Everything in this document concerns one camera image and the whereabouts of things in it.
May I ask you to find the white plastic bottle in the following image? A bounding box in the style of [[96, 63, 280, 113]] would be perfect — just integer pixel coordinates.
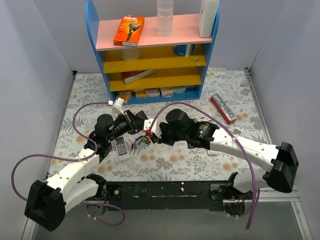
[[197, 0, 219, 38]]

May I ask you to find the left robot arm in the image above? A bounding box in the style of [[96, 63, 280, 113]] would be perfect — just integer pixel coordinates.
[[24, 110, 148, 231]]

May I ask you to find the white orange small box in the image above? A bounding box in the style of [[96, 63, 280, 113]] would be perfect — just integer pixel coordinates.
[[145, 88, 161, 98]]

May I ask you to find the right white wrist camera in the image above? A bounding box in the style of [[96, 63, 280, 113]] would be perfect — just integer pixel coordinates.
[[143, 118, 162, 138]]

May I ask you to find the clear plastic bottle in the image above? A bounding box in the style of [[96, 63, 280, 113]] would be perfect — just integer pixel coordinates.
[[157, 0, 174, 37]]

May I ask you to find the small white remote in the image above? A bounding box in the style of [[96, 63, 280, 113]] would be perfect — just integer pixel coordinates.
[[207, 150, 217, 156]]

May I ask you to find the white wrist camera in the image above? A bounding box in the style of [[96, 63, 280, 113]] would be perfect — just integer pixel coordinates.
[[143, 118, 162, 138], [107, 97, 124, 115]]

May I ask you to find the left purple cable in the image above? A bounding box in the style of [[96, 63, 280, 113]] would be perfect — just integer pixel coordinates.
[[11, 101, 126, 227]]

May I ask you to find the white air conditioner remote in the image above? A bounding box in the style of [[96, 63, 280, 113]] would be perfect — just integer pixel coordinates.
[[193, 114, 212, 122]]

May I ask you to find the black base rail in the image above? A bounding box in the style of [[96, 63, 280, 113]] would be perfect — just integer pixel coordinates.
[[89, 180, 253, 211]]

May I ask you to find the blue wooden shelf unit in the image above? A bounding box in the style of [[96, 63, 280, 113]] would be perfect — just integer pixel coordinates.
[[84, 0, 220, 105]]

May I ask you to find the orange razor box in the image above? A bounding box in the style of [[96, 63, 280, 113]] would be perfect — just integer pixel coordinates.
[[113, 15, 145, 47]]

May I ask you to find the red toothpaste box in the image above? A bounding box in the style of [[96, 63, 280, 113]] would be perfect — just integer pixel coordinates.
[[210, 93, 237, 125]]

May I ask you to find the yellow soap box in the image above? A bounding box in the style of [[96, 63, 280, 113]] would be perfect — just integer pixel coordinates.
[[116, 93, 132, 104]]

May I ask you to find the grey white remote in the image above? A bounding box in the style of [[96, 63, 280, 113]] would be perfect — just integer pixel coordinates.
[[114, 136, 130, 161]]

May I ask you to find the pile of coloured batteries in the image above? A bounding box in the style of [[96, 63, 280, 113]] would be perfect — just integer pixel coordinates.
[[131, 135, 152, 150]]

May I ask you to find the white remote battery cover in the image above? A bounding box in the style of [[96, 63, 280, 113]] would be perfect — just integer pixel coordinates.
[[231, 127, 242, 137]]

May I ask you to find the blue white tin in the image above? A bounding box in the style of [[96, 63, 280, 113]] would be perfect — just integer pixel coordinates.
[[172, 44, 196, 57]]

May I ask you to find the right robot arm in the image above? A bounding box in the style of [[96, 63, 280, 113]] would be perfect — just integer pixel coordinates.
[[159, 108, 299, 199]]

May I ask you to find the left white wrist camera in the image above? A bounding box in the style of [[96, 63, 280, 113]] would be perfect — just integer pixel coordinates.
[[107, 97, 124, 115]]

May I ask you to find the red white book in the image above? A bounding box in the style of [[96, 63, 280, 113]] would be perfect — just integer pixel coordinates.
[[120, 69, 157, 85]]

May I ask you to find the floral table mat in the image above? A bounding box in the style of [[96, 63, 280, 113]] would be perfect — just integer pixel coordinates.
[[48, 70, 270, 181]]

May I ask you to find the pale green small box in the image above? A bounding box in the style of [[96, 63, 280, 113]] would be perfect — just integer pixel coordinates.
[[173, 86, 186, 94]]

